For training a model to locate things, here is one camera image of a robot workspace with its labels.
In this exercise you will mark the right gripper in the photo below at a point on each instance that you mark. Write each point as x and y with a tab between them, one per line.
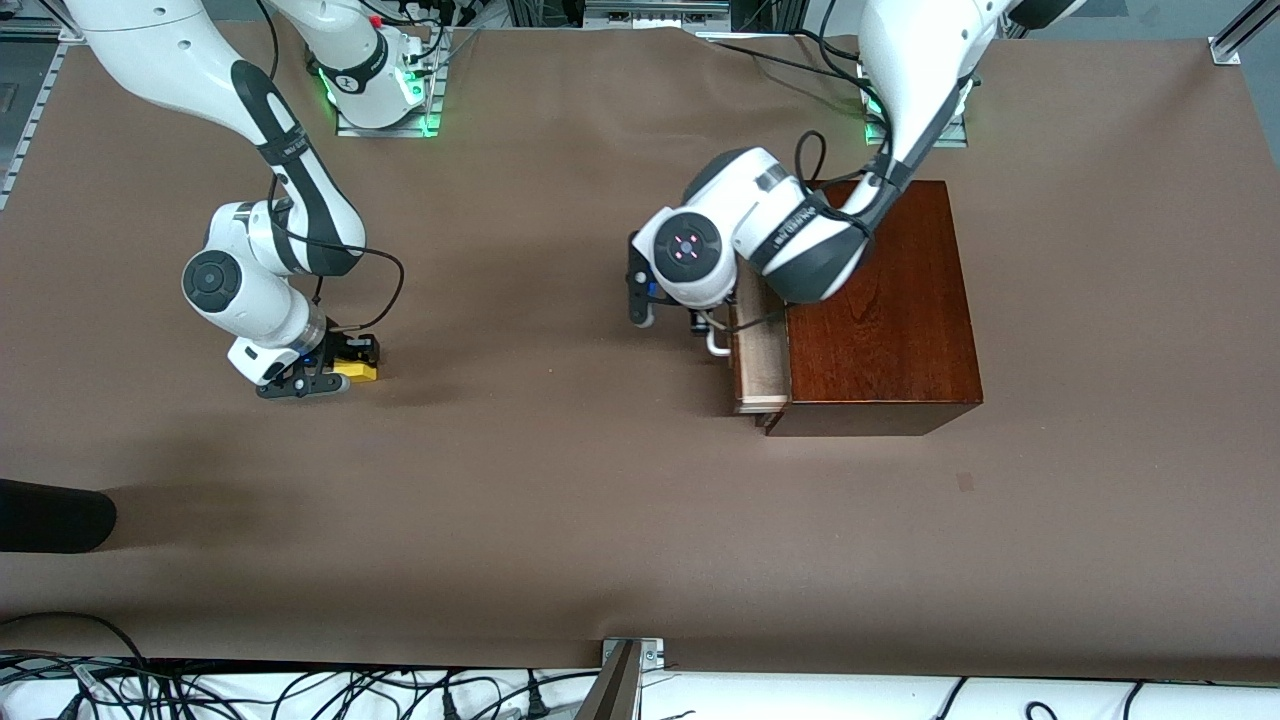
347	347

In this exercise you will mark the yellow wooden block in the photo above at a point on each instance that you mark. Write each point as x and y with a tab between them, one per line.
362	372

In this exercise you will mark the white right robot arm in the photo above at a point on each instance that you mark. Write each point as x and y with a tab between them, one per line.
250	300

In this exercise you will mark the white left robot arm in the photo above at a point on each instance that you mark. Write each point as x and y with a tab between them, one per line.
760	200

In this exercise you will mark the dark wooden drawer cabinet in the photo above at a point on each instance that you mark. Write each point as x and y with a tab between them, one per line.
900	330

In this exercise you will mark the brown paper table cover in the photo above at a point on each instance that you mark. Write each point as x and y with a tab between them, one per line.
500	450

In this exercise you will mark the silver equipment box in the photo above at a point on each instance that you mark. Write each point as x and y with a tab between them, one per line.
650	12

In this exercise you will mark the black cylinder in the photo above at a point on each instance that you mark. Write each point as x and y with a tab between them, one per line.
50	515

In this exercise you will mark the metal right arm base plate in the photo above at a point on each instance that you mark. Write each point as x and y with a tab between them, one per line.
435	100

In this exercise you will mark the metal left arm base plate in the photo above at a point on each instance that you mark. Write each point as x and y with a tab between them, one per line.
955	140

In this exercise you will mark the silver metal clamp bracket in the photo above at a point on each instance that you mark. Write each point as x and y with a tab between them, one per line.
650	652

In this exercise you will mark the grey camera mounting pole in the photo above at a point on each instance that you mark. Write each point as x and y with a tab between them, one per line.
612	695

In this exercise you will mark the aluminium table edge rail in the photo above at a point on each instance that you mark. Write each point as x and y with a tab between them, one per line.
1230	45
42	100

